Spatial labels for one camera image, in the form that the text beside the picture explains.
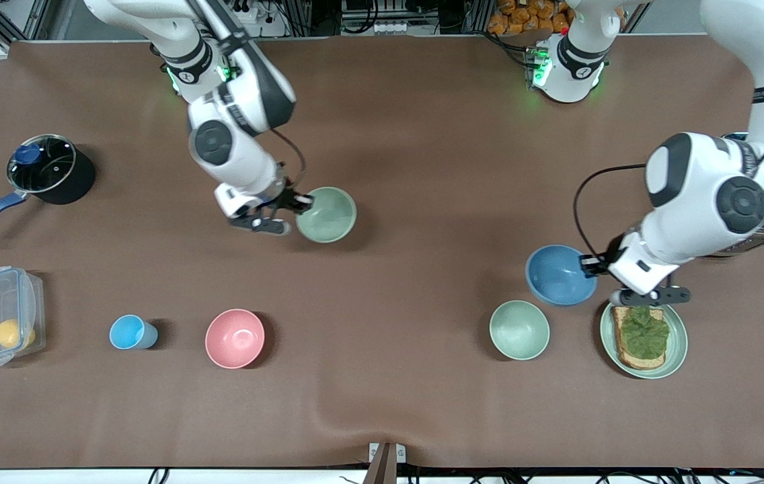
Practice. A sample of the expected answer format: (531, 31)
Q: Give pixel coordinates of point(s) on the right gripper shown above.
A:
(287, 199)

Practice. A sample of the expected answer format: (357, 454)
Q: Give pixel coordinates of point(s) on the light green bowl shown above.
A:
(326, 215)
(519, 329)

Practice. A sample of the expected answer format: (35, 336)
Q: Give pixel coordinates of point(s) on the white power strip with plugs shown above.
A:
(268, 27)

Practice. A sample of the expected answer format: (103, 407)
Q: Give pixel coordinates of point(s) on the light green plate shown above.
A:
(678, 336)

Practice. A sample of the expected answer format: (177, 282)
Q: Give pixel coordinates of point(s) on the glass lid with blue knob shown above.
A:
(42, 165)

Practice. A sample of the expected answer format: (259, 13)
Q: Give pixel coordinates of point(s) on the blue cup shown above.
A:
(128, 332)

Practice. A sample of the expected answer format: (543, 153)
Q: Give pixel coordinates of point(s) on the toast slice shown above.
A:
(644, 364)

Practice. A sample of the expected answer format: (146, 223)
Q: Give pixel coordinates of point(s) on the blue bowl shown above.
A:
(557, 277)

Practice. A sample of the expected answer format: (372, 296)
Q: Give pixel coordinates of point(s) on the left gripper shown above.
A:
(602, 261)

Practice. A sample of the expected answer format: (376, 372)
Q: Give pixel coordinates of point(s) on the pink bowl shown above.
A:
(235, 338)

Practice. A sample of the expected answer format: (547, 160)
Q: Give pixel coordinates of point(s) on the long white power strip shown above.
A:
(389, 28)

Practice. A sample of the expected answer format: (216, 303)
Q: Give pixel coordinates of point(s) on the metal table clamp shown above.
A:
(382, 464)

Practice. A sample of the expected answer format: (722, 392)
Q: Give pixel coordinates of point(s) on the yellow lemon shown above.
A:
(9, 333)

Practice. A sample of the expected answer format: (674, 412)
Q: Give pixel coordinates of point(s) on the green lettuce leaf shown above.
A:
(644, 333)

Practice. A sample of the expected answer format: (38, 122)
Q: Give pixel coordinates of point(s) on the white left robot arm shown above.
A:
(705, 181)

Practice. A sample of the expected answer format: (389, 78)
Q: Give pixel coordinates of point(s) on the bag of orange snacks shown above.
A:
(516, 17)

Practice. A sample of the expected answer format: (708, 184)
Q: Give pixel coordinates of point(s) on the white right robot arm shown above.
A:
(234, 148)

